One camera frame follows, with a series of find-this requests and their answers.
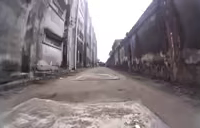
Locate dark stained concrete building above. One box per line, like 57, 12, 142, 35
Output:
105, 0, 200, 92

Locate grey weathered concrete building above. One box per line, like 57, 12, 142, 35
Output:
0, 0, 99, 86

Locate grey dirt alley road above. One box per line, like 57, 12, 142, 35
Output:
0, 66, 200, 128

